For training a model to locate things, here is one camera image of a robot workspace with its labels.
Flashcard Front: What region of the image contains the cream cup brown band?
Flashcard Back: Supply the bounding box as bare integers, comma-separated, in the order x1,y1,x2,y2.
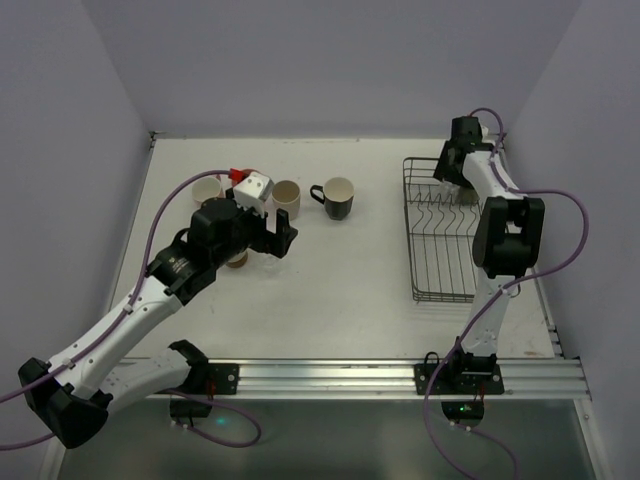
226,251,248,268

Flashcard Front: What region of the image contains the beige cream cup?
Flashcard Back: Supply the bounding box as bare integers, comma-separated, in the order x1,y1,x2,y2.
272,180,301,220

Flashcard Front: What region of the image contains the clear glass cup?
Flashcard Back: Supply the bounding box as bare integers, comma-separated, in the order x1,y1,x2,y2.
262,256,279,274
439,181,459,201

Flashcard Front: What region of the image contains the glossy black handled mug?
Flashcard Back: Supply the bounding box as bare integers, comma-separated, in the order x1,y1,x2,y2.
309,177,355,221

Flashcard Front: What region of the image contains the glossy pink handled mug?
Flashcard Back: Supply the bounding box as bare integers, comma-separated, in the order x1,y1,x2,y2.
191,174,225,207

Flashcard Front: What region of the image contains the grey-beige speckled cup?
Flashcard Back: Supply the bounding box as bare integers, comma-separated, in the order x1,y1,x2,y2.
457,187,479,206

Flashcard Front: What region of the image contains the matte pink tumbler cup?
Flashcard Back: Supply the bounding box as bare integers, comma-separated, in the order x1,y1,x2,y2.
232,168,255,183

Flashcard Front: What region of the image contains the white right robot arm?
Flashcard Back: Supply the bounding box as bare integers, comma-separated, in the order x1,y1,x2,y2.
426,115,545,395

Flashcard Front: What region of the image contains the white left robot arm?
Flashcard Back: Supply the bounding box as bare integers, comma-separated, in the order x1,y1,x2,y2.
18,199,298,449

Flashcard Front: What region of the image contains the black wire dish rack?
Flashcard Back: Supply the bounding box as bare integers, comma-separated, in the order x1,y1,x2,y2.
402,157,482,304

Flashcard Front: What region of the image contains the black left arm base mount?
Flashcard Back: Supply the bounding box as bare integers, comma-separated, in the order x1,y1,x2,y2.
169,340,239,426

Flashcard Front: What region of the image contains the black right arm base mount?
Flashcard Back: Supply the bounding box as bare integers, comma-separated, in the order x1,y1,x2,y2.
413,349,505,427

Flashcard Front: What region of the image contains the aluminium mounting rail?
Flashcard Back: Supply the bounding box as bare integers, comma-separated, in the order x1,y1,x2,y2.
124,355,586,401

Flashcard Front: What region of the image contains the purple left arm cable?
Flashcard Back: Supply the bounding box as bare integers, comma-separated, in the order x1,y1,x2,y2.
0,167,262,449

